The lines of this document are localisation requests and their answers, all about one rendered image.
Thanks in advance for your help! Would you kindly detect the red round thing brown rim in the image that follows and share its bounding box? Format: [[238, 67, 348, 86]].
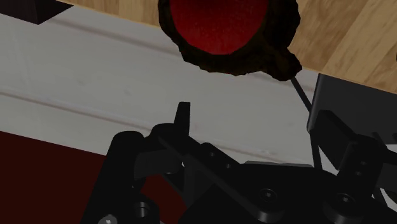
[[157, 0, 303, 82]]

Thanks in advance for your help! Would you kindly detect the white panelled furniture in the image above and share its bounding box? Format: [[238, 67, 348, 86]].
[[0, 5, 397, 202]]

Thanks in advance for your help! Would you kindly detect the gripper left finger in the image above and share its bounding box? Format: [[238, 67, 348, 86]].
[[80, 101, 284, 224]]

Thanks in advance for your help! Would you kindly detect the dark grey flat box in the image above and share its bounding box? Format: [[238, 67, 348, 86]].
[[306, 73, 397, 146]]

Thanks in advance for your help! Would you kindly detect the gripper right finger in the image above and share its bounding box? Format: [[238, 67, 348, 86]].
[[310, 109, 397, 224]]

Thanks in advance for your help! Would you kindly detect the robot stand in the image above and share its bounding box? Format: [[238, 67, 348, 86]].
[[0, 0, 74, 25]]

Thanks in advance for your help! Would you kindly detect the thin black rod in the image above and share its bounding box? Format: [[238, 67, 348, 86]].
[[290, 76, 324, 171]]

